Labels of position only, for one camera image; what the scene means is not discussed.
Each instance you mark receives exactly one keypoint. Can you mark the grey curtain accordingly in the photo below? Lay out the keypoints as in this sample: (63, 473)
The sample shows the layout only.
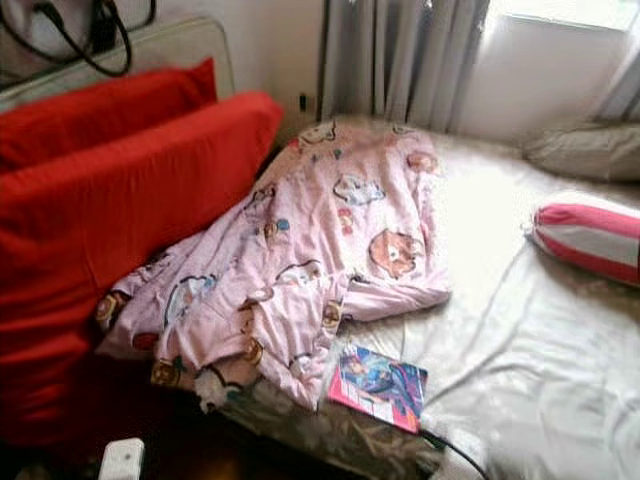
(622, 90)
(400, 60)

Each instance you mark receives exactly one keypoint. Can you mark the black wall socket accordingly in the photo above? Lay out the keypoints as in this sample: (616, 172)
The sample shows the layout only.
(304, 102)

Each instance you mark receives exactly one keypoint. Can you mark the large red cushion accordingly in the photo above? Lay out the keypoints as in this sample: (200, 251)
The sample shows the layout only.
(100, 260)

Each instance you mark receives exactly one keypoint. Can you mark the colourful pink blue magazine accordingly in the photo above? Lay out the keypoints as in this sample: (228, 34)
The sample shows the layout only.
(380, 388)

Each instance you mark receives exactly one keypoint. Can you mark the pink cartoon print blanket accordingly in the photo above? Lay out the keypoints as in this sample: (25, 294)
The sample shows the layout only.
(320, 240)

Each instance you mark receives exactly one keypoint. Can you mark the flat red cushion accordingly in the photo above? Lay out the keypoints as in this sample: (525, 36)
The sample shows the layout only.
(100, 115)

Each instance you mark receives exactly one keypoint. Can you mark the red white star shield pillow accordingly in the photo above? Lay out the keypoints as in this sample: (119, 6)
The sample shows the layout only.
(590, 240)

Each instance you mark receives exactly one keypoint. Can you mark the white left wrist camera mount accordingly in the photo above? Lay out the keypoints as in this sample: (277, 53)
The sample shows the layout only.
(122, 461)

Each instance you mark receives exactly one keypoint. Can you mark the beige floral pillow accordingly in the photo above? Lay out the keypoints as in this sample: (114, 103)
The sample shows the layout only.
(585, 152)

